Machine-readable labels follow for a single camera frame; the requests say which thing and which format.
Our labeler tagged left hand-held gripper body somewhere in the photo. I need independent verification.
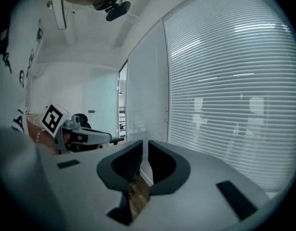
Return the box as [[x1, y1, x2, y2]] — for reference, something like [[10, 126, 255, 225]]
[[41, 103, 81, 154]]

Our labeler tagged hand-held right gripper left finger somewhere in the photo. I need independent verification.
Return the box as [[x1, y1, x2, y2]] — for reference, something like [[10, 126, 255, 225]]
[[43, 140, 143, 231]]

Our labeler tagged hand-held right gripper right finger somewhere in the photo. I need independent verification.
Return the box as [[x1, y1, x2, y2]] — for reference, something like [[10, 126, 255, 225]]
[[138, 140, 271, 231]]

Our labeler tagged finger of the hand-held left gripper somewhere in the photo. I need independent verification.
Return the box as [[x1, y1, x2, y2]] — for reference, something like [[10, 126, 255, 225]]
[[72, 128, 112, 144]]

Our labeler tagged person's left forearm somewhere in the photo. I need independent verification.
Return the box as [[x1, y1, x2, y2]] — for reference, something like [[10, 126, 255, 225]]
[[27, 115, 59, 155]]

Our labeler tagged white railing panel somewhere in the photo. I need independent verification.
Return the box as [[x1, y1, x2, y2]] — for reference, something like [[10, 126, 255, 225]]
[[118, 106, 127, 137]]

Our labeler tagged frosted glass door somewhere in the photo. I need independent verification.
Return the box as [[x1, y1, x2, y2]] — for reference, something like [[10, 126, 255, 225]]
[[84, 66, 119, 139]]

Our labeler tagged person's grey printed shirt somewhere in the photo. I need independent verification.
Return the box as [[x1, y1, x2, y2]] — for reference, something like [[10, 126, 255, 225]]
[[0, 0, 46, 139]]

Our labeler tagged long white ceiling light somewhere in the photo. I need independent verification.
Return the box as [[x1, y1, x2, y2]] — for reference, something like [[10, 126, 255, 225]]
[[51, 0, 67, 30]]

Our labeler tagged white window blind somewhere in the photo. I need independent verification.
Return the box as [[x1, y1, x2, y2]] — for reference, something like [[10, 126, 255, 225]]
[[163, 0, 296, 192]]

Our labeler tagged black head camera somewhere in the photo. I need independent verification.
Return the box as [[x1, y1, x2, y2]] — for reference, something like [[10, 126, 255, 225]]
[[93, 0, 131, 22]]

